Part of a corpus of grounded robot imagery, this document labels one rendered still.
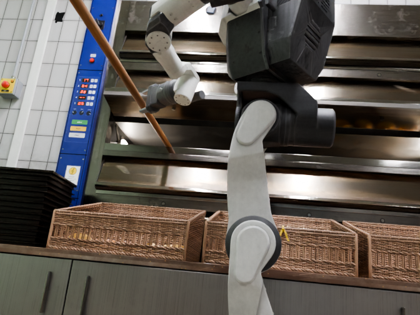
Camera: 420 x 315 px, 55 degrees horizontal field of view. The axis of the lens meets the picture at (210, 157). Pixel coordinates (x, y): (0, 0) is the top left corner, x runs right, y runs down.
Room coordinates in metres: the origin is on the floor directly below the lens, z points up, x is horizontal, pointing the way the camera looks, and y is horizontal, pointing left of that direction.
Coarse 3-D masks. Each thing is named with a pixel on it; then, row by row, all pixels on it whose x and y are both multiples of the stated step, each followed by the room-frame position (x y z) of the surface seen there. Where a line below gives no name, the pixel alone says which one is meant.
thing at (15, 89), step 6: (6, 78) 2.07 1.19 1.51; (12, 78) 2.07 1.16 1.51; (0, 84) 2.08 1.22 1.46; (12, 84) 2.07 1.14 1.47; (18, 84) 2.09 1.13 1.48; (0, 90) 2.07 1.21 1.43; (6, 90) 2.07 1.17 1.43; (12, 90) 2.07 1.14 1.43; (18, 90) 2.10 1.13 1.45; (6, 96) 2.11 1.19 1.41; (12, 96) 2.10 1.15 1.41; (18, 96) 2.12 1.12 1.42
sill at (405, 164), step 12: (108, 144) 2.06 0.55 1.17; (120, 144) 2.06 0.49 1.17; (132, 144) 2.05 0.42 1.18; (216, 156) 1.99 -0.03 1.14; (228, 156) 1.98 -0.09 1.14; (264, 156) 1.96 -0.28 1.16; (276, 156) 1.95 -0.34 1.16; (288, 156) 1.95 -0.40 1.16; (300, 156) 1.94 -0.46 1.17; (312, 156) 1.93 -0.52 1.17; (324, 156) 1.92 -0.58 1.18; (408, 168) 1.87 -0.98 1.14
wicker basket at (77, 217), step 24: (72, 216) 1.59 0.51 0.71; (96, 216) 1.57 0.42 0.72; (120, 216) 1.56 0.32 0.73; (144, 216) 2.01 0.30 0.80; (168, 216) 2.00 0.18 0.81; (48, 240) 1.59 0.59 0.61; (72, 240) 1.58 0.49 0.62; (96, 240) 1.57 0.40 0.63; (120, 240) 1.99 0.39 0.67; (144, 240) 1.55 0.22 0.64; (168, 240) 1.54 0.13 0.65; (192, 240) 1.68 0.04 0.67
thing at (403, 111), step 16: (112, 96) 1.93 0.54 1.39; (128, 96) 1.91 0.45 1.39; (144, 96) 1.89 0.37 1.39; (208, 96) 1.85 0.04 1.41; (224, 96) 1.84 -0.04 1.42; (112, 112) 2.08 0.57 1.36; (128, 112) 2.06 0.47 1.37; (160, 112) 2.03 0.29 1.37; (176, 112) 2.01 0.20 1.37; (192, 112) 1.99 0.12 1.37; (208, 112) 1.97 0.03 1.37; (224, 112) 1.95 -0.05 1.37; (336, 112) 1.83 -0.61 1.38; (352, 112) 1.82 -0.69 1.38; (368, 112) 1.80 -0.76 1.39; (384, 112) 1.79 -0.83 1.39; (400, 112) 1.77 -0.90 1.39; (416, 112) 1.76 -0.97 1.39; (368, 128) 1.94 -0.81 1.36; (384, 128) 1.92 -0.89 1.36; (400, 128) 1.90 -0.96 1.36; (416, 128) 1.88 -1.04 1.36
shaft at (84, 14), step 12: (72, 0) 0.87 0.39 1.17; (84, 12) 0.93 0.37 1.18; (96, 24) 0.99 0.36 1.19; (96, 36) 1.03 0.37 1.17; (108, 48) 1.10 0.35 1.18; (120, 72) 1.24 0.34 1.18; (132, 84) 1.35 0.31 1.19; (132, 96) 1.43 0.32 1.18; (156, 132) 1.83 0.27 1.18; (168, 144) 2.01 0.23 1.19
